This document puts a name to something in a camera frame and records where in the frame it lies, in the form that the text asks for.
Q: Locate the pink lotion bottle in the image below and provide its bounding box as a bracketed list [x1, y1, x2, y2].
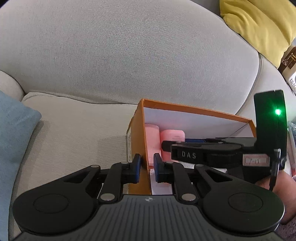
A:
[160, 130, 185, 161]

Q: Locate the orange cardboard box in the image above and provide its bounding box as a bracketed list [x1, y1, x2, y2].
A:
[126, 99, 256, 195]

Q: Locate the pink cylindrical container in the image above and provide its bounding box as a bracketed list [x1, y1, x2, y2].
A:
[144, 123, 161, 167]

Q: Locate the person's right hand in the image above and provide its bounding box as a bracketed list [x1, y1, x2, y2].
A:
[254, 172, 296, 225]

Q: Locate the beige fabric sofa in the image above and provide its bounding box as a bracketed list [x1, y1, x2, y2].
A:
[0, 0, 296, 241]

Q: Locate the light blue cushion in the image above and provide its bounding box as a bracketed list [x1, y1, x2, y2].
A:
[1, 92, 42, 240]

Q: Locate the yellow cushion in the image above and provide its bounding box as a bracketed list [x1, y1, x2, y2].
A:
[219, 1, 295, 68]

